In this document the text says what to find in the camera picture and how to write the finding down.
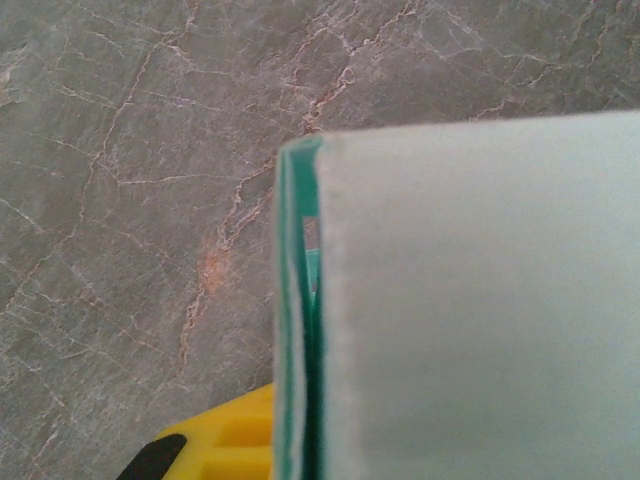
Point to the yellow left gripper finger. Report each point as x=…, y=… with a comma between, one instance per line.
x=230, y=440

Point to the pale green paper box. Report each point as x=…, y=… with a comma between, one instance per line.
x=475, y=300

